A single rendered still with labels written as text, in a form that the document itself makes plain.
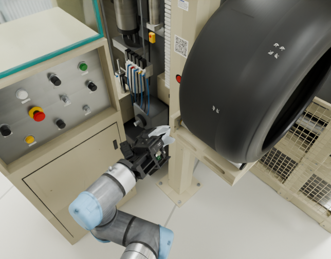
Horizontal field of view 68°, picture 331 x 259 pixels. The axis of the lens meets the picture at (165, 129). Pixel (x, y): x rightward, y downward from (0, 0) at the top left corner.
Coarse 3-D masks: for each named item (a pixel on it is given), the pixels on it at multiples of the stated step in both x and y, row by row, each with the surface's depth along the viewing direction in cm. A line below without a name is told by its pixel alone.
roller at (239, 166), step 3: (180, 123) 114; (183, 123) 112; (183, 126) 113; (186, 126) 111; (222, 156) 102; (231, 162) 99; (234, 165) 99; (237, 165) 97; (240, 165) 97; (243, 165) 96; (237, 168) 98; (240, 168) 97; (243, 168) 98
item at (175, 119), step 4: (176, 112) 111; (172, 116) 109; (176, 116) 109; (180, 116) 111; (172, 120) 110; (176, 120) 110; (180, 120) 112; (172, 124) 112; (176, 124) 112; (172, 128) 114; (176, 128) 115
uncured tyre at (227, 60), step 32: (256, 0) 64; (288, 0) 62; (320, 0) 61; (224, 32) 65; (256, 32) 61; (288, 32) 58; (320, 32) 58; (192, 64) 71; (224, 64) 64; (256, 64) 60; (288, 64) 58; (320, 64) 95; (192, 96) 73; (224, 96) 66; (256, 96) 60; (288, 96) 63; (192, 128) 84; (224, 128) 69; (256, 128) 66; (288, 128) 98; (256, 160) 91
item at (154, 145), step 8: (152, 136) 66; (160, 136) 64; (136, 144) 66; (144, 144) 63; (152, 144) 62; (160, 144) 64; (136, 152) 66; (144, 152) 63; (152, 152) 62; (160, 152) 66; (120, 160) 61; (128, 160) 63; (136, 160) 61; (144, 160) 63; (152, 160) 62; (160, 160) 67; (136, 168) 58; (144, 168) 60; (152, 168) 62; (160, 168) 64; (136, 176) 60; (144, 176) 60
